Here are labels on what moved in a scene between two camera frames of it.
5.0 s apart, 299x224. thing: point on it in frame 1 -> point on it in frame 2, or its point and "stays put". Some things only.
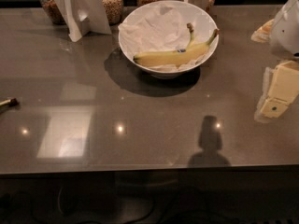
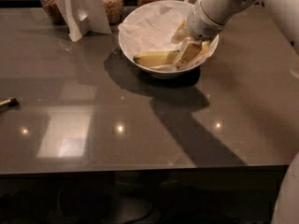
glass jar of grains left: [47, 0] stays put
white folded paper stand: [82, 9] stays put
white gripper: [286, 32] -> [202, 24]
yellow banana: [187, 56] stays put
